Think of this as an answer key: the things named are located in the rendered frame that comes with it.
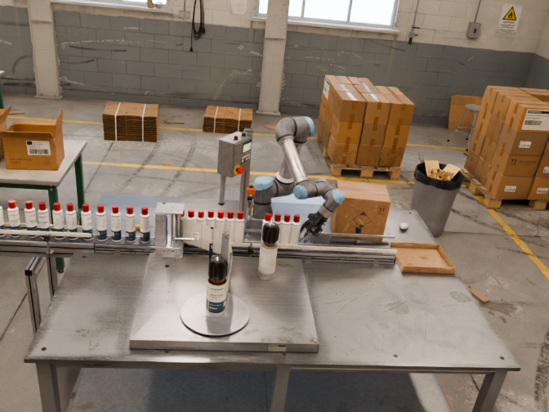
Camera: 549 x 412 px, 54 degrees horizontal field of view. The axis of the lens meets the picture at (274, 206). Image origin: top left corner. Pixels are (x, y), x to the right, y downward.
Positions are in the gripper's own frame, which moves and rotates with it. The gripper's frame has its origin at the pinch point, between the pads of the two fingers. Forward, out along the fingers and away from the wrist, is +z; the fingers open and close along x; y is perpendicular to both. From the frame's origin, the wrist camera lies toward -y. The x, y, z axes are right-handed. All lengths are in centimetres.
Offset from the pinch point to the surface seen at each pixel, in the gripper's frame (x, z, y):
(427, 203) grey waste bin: 156, -22, -172
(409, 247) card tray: 64, -26, -12
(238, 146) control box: -59, -26, -1
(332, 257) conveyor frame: 19.4, -2.2, 6.0
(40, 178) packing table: -137, 97, -92
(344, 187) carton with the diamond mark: 14.8, -30.0, -30.7
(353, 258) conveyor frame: 29.8, -8.2, 6.0
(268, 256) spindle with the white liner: -22.5, 3.0, 32.7
